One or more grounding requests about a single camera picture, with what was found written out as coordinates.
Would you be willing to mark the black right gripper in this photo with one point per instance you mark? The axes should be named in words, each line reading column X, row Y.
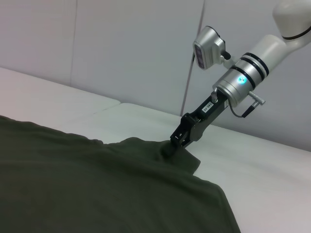
column 209, row 111

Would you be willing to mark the small silver connector plug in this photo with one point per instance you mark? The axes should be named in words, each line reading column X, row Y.
column 214, row 95

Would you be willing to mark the dark green shirt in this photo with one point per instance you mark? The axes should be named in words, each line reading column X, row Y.
column 97, row 182

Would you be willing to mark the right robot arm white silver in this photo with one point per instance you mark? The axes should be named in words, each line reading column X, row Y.
column 243, row 77

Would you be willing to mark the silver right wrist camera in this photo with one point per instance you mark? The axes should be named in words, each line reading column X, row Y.
column 206, row 48

